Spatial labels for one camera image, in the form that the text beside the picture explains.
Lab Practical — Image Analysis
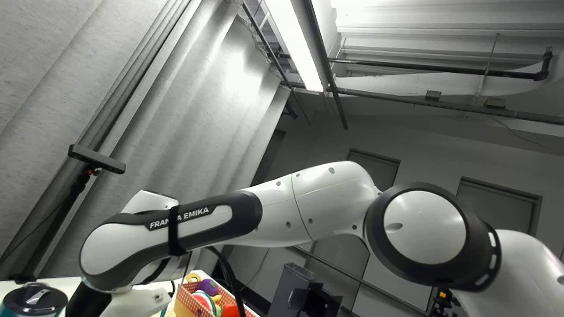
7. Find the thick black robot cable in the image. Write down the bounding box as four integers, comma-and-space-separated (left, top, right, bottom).
208, 245, 245, 317

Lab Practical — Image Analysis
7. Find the black camera bar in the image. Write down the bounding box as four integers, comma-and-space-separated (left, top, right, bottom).
67, 142, 127, 176

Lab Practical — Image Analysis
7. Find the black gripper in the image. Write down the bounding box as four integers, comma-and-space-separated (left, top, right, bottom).
64, 282, 113, 317

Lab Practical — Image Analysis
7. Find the grey monitor on stand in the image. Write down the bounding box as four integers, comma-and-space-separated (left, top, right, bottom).
266, 262, 346, 317

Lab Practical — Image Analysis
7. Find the colourful toy food box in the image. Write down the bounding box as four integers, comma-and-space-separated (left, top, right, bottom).
166, 269, 261, 317

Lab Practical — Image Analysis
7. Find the black tripod orange knob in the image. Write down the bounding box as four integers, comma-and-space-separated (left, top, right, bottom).
430, 285, 464, 317

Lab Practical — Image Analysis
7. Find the black camera stand pole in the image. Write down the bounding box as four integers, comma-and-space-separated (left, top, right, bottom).
0, 164, 95, 283

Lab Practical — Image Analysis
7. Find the black ceiling pipe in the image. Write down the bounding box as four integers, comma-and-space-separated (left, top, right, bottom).
333, 49, 557, 81

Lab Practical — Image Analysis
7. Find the long ceiling light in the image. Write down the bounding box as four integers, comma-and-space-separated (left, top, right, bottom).
261, 0, 331, 93

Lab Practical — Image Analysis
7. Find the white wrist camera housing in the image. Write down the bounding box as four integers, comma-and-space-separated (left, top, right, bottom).
113, 280, 176, 317

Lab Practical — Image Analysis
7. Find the teal pot with lid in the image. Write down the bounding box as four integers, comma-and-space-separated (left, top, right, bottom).
0, 280, 69, 317

